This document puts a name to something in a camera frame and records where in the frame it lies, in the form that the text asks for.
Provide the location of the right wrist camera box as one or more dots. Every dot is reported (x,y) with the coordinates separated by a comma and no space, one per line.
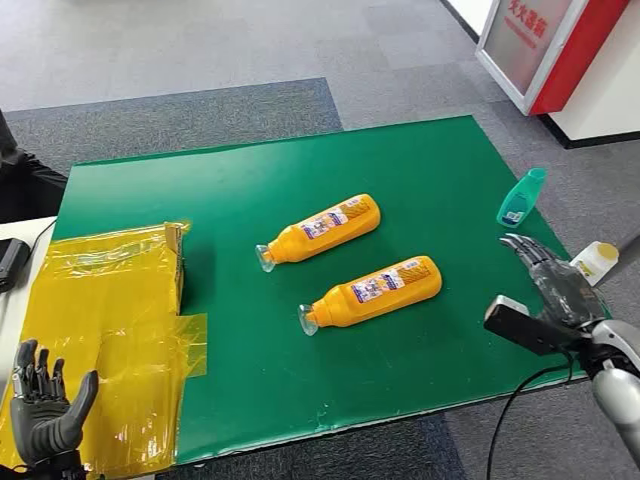
(525,328)

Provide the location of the black fabric object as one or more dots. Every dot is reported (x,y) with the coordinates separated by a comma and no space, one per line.
(25,192)

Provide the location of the orange bottle with clear cap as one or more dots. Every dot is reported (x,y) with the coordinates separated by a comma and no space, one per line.
(324,228)
(380,291)

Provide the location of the red white fire extinguisher cabinet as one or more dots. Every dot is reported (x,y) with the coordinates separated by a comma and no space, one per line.
(575,60)

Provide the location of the green table mat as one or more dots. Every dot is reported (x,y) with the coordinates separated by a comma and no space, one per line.
(425,172)

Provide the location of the teal plastic bottle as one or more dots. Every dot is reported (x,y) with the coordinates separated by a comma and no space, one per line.
(520,199)

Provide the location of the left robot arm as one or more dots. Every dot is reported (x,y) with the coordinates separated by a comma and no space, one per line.
(55,472)

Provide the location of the white bottle with yellow cap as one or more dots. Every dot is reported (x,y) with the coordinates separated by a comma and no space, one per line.
(592,262)

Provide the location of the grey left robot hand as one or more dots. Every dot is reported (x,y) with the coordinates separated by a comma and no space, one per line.
(45,424)

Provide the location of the black flat device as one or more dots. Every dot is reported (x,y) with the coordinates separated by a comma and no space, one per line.
(10,264)

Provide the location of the cardboard box in yellow tape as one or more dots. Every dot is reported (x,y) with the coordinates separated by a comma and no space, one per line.
(100,298)

